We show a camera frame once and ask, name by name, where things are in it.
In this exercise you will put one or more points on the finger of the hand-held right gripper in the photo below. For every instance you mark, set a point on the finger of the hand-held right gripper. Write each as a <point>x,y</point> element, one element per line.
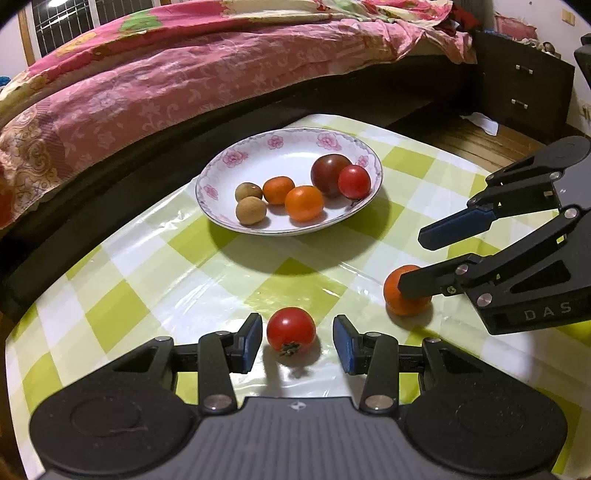
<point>452,228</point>
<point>429,281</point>

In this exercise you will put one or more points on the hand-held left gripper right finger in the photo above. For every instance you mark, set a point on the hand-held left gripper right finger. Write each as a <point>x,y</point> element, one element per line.
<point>345,344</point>

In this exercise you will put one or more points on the bed with pink blanket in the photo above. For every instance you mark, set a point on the bed with pink blanket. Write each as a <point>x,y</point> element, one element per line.
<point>161,83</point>

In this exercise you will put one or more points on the red cherry tomato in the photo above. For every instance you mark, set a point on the red cherry tomato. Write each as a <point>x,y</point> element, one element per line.
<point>354,181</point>
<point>291,328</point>

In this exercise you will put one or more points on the brown longan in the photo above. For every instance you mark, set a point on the brown longan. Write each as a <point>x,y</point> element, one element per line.
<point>251,211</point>
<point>247,190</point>

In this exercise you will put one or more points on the green checkered tablecloth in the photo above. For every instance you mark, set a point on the green checkered tablecloth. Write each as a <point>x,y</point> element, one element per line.
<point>184,286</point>

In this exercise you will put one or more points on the pink basket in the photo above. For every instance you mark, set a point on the pink basket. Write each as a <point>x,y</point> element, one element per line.
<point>515,28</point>

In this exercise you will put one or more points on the dark wooden bed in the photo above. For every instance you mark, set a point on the dark wooden bed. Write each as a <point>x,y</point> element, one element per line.
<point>115,184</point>

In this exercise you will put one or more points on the white floral rimmed plate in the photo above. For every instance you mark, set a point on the white floral rimmed plate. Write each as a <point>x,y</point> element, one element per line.
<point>277,147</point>

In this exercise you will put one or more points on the barred window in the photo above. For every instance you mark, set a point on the barred window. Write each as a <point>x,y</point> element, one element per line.
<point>92,18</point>

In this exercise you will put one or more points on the white paper scrap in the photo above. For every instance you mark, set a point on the white paper scrap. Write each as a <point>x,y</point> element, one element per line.
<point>482,123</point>

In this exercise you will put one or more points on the dark purple tomato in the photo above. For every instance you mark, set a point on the dark purple tomato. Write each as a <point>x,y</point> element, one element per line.
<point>328,173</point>

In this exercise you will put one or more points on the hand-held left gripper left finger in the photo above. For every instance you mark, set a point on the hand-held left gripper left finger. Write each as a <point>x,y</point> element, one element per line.
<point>251,344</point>

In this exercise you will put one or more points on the dark wooden nightstand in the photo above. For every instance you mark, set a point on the dark wooden nightstand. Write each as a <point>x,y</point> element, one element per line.
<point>521,87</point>

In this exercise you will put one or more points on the small orange mandarin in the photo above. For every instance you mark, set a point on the small orange mandarin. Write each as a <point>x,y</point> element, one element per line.
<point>278,190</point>

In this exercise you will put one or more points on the dark red cloth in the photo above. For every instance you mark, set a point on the dark red cloth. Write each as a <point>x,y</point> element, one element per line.
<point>466,16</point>

